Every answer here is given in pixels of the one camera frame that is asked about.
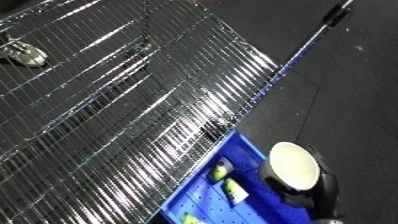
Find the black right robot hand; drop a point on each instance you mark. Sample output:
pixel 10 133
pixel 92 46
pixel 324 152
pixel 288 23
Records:
pixel 323 196

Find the pale right robot arm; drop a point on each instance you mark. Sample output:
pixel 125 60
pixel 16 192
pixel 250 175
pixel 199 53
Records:
pixel 333 221

